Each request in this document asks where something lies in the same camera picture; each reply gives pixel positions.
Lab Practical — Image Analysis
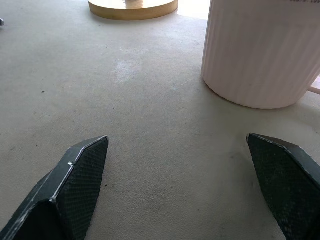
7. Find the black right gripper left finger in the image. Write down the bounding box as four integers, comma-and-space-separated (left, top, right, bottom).
0, 135, 110, 240

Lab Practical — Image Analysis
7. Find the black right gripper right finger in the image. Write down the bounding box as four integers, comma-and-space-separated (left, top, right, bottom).
246, 133, 320, 240

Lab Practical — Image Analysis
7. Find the white ribbed cylindrical container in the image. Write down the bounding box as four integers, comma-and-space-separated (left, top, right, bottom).
201, 0, 320, 110

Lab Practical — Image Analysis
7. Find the round gold base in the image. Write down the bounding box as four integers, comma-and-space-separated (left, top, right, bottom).
87, 0, 179, 21

